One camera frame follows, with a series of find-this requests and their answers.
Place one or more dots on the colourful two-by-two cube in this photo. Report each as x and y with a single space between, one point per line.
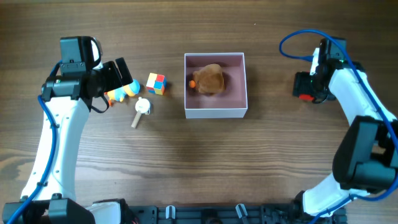
156 83

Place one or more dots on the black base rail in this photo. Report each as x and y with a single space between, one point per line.
238 214

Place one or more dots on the white pink-lined box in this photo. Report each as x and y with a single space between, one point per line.
233 102

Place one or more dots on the white wooden rattle drum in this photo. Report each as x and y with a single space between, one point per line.
142 106

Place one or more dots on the brown plush toy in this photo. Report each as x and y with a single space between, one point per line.
208 80

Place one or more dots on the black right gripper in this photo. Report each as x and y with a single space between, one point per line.
300 86

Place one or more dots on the yellow blue duck toy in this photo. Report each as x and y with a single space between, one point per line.
121 93

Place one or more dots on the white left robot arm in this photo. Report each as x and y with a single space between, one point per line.
49 195

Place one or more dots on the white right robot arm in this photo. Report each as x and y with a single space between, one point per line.
365 164

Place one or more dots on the red toy fire truck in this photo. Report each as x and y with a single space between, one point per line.
306 97

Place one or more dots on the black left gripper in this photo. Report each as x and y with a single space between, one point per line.
116 81

